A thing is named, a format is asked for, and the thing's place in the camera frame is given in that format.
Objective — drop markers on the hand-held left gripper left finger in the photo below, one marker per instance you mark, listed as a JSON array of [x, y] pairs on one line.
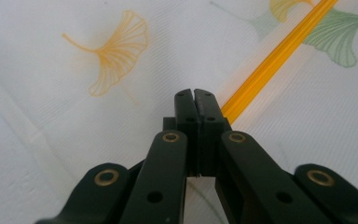
[[188, 124]]

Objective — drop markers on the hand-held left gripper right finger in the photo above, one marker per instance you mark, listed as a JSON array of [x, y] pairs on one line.
[[211, 124]]

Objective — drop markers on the white leaf-print zippered pillowcase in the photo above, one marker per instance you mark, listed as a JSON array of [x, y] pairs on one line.
[[74, 130]]

